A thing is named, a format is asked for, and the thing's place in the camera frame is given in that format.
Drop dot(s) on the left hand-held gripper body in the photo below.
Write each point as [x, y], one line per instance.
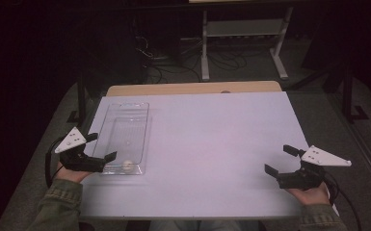
[80, 162]

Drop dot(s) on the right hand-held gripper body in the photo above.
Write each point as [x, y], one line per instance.
[302, 179]

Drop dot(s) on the small white ball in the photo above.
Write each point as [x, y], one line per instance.
[127, 165]

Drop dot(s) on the clear plastic tray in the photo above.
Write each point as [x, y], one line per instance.
[125, 134]

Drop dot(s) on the person's left hand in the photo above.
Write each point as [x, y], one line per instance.
[72, 175]

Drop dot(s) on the person's right hand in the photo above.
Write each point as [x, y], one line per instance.
[311, 195]

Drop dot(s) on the black metal stand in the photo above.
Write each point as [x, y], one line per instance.
[81, 102]
[347, 96]

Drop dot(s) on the white board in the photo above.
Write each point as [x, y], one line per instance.
[212, 128]

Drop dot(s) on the wooden table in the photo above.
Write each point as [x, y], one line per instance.
[189, 88]

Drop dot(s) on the white metal desk frame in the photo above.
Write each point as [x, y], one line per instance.
[244, 28]

